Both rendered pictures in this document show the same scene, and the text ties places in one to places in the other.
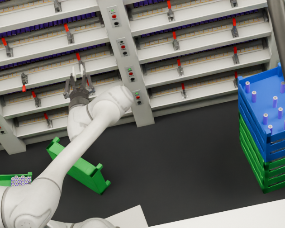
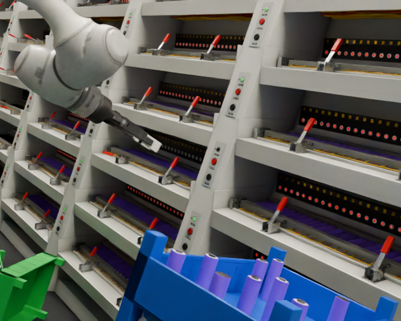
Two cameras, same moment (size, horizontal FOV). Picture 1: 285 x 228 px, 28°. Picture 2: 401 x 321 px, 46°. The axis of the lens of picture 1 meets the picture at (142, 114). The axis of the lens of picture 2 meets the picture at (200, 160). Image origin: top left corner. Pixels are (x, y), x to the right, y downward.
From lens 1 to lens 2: 2.15 m
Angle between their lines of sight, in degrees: 66
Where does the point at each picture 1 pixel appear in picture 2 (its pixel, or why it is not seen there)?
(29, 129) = (71, 258)
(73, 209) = not seen: outside the picture
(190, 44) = (290, 241)
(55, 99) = (116, 225)
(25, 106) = (94, 211)
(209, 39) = (323, 256)
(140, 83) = not seen: hidden behind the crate
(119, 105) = (89, 29)
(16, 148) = not seen: hidden behind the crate
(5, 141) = (49, 250)
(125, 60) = (201, 195)
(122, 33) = (228, 132)
